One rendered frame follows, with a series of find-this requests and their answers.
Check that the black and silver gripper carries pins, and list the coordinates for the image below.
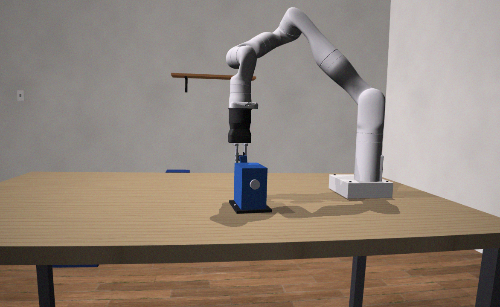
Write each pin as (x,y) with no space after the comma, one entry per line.
(240,106)

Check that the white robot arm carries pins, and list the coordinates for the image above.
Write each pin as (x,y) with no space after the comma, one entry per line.
(370,101)

